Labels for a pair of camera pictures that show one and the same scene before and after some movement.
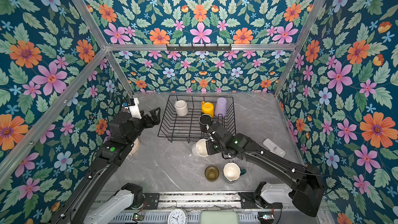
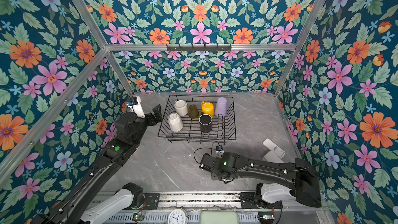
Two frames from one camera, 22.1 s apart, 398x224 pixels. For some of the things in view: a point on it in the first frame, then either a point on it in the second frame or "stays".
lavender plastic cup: x=221 y=108 stays
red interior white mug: x=181 y=108 stays
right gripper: x=209 y=148 to x=214 y=177
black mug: x=204 y=120 stays
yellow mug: x=207 y=108 stays
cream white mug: x=201 y=148 to x=175 y=122
